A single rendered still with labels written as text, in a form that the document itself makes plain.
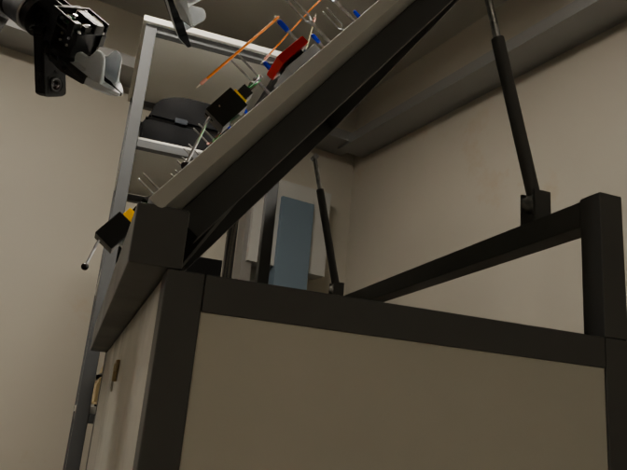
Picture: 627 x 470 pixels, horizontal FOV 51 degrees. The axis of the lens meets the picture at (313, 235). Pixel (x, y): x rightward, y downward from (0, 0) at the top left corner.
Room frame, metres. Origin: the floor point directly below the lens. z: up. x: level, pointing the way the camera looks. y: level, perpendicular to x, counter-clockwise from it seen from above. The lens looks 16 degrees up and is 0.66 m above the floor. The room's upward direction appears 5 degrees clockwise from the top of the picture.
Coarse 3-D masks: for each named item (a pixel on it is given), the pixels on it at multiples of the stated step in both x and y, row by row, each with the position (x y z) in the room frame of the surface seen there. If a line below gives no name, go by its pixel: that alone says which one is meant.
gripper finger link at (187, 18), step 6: (174, 0) 0.89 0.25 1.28; (180, 0) 0.89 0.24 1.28; (186, 0) 0.89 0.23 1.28; (192, 0) 0.90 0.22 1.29; (198, 0) 0.90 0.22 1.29; (180, 6) 0.89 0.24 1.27; (186, 6) 0.89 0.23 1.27; (180, 12) 0.90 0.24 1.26; (186, 12) 0.90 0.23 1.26; (180, 18) 0.91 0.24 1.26; (186, 18) 0.90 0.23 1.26; (192, 24) 0.91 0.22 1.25
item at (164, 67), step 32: (160, 32) 1.82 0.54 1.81; (192, 32) 1.84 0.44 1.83; (160, 64) 2.06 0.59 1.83; (192, 64) 2.04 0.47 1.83; (256, 64) 2.00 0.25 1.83; (128, 96) 2.32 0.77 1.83; (160, 96) 2.30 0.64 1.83; (192, 96) 2.27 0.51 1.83; (256, 96) 2.23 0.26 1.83; (128, 128) 1.80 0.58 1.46; (128, 160) 1.81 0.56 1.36; (160, 160) 1.98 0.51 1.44; (128, 192) 2.33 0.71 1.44; (224, 256) 2.49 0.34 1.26; (96, 288) 2.21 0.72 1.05; (96, 320) 1.81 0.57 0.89; (96, 352) 1.81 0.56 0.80
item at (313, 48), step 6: (312, 48) 0.73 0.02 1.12; (318, 48) 0.73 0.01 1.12; (306, 54) 0.73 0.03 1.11; (312, 54) 0.73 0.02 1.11; (300, 60) 0.73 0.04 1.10; (306, 60) 0.73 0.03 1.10; (288, 66) 0.72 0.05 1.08; (294, 66) 0.72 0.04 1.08; (300, 66) 0.73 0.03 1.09; (288, 72) 0.73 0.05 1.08; (294, 72) 0.72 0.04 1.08; (282, 78) 0.75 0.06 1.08; (276, 84) 0.76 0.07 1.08
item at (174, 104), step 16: (160, 112) 1.91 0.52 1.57; (176, 112) 1.92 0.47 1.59; (192, 112) 1.94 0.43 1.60; (144, 128) 1.89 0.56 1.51; (160, 128) 1.91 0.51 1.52; (176, 128) 1.92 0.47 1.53; (192, 128) 1.95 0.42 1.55; (208, 128) 1.96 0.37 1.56; (176, 144) 1.93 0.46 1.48; (192, 144) 1.94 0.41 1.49
